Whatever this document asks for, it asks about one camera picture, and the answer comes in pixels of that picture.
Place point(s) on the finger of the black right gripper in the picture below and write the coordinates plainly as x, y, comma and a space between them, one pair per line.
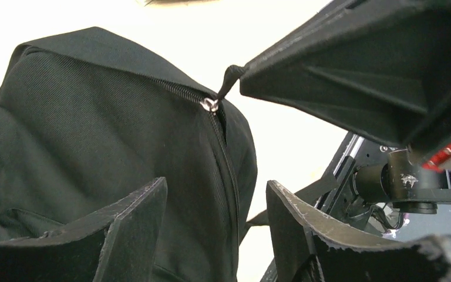
380, 69

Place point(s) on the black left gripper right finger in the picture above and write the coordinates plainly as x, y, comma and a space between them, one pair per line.
310, 245

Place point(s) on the black student backpack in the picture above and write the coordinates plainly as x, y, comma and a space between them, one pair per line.
87, 117

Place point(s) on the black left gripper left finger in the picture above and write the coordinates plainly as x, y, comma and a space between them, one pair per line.
115, 243

